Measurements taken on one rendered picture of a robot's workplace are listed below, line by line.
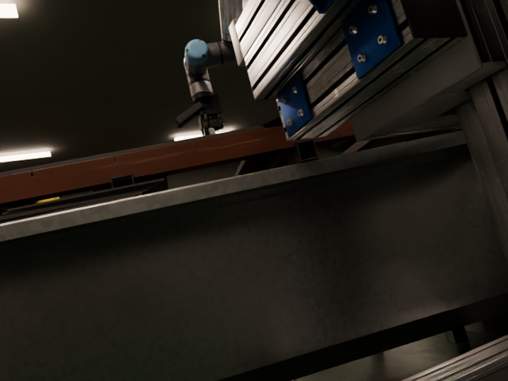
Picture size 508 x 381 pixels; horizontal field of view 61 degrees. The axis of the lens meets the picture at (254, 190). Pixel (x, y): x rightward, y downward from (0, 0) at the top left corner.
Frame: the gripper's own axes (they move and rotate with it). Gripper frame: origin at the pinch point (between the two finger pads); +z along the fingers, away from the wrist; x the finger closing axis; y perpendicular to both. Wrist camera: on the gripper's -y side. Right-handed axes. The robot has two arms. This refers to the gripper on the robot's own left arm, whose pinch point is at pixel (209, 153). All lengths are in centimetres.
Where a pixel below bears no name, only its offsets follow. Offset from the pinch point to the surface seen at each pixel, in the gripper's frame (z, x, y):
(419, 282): 53, -45, 35
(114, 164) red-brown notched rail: 10, -41, -27
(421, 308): 59, -45, 33
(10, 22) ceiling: -229, 252, -120
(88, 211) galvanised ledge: 24, -61, -32
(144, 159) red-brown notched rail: 10.3, -41.3, -20.6
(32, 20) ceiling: -229, 252, -101
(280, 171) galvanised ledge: 23, -61, 4
